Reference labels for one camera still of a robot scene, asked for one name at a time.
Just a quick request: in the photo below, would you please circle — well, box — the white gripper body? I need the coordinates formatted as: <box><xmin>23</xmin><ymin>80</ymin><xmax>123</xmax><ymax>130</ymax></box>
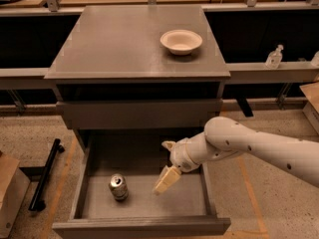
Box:
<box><xmin>169</xmin><ymin>137</ymin><xmax>203</xmax><ymax>173</ymax></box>

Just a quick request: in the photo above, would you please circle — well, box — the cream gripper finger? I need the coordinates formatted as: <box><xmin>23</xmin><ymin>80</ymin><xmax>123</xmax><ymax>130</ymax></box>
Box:
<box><xmin>161</xmin><ymin>140</ymin><xmax>176</xmax><ymax>151</ymax></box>
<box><xmin>153</xmin><ymin>165</ymin><xmax>181</xmax><ymax>195</ymax></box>

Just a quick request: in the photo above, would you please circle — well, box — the silver green soda can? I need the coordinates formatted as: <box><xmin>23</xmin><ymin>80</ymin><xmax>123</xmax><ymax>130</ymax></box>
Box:
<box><xmin>109</xmin><ymin>173</ymin><xmax>129</xmax><ymax>201</ymax></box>

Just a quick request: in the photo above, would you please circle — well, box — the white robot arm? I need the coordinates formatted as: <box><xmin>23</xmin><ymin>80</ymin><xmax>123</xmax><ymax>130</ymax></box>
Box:
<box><xmin>153</xmin><ymin>117</ymin><xmax>319</xmax><ymax>195</ymax></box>

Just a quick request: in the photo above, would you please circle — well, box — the closed grey top drawer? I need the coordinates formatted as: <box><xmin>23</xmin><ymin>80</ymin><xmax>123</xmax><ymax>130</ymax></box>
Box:
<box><xmin>57</xmin><ymin>99</ymin><xmax>222</xmax><ymax>129</ymax></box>

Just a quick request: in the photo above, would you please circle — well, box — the open grey middle drawer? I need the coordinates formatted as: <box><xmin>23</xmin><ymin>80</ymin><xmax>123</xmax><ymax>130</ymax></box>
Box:
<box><xmin>53</xmin><ymin>128</ymin><xmax>231</xmax><ymax>239</ymax></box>

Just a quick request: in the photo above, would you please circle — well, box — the grey drawer cabinet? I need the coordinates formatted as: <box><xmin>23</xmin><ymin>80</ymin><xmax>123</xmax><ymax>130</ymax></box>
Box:
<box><xmin>44</xmin><ymin>4</ymin><xmax>232</xmax><ymax>151</ymax></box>

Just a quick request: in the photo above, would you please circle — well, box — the white paper bowl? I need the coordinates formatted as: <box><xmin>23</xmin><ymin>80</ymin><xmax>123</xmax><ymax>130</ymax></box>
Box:
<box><xmin>159</xmin><ymin>30</ymin><xmax>202</xmax><ymax>56</ymax></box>

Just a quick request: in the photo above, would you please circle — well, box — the clear sanitizer pump bottle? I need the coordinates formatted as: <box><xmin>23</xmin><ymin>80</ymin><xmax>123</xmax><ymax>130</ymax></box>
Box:
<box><xmin>265</xmin><ymin>44</ymin><xmax>284</xmax><ymax>69</ymax></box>

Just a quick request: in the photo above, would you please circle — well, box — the cardboard box right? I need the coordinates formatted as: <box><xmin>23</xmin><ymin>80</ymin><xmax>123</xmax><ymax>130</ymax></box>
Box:
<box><xmin>300</xmin><ymin>82</ymin><xmax>319</xmax><ymax>134</ymax></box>

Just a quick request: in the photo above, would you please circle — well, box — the black metal bar stand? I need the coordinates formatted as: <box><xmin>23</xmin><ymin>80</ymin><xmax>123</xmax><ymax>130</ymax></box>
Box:
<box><xmin>28</xmin><ymin>138</ymin><xmax>65</xmax><ymax>212</ymax></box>

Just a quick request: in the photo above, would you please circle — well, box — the brown cardboard box left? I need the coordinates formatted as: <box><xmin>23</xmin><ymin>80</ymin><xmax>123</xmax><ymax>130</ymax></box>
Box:
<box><xmin>0</xmin><ymin>153</ymin><xmax>30</xmax><ymax>239</ymax></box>

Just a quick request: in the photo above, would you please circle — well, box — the grey metal rail frame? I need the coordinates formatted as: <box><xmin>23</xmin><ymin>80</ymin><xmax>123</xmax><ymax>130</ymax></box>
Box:
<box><xmin>0</xmin><ymin>1</ymin><xmax>319</xmax><ymax>118</ymax></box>

